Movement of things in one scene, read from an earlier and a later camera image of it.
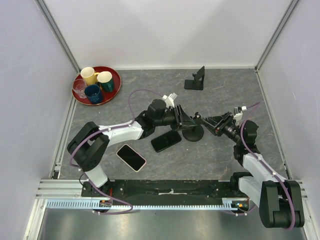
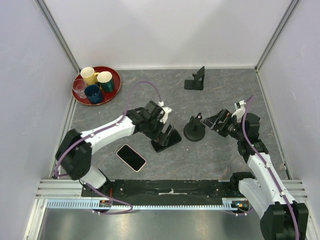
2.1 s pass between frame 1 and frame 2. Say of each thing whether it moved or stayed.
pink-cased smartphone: stayed
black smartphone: stayed
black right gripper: stayed
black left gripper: moved
